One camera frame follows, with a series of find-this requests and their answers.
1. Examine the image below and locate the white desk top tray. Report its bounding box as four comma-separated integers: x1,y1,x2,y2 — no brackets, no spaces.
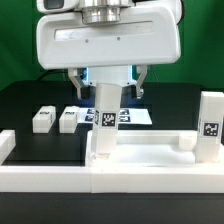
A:
84,129,224,168

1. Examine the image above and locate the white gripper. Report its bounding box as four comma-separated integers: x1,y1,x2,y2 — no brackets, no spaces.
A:
36,6,181,100

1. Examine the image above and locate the black cable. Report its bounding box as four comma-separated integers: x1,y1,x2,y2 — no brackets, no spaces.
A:
35,69,69,83

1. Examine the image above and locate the fiducial marker sheet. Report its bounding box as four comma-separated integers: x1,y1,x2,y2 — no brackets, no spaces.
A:
78,108,152,125

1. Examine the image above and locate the white U-shaped fence wall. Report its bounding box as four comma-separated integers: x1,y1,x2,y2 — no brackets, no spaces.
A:
0,130,224,193

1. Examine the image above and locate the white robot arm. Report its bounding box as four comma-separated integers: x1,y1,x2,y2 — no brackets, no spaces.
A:
36,0,184,99

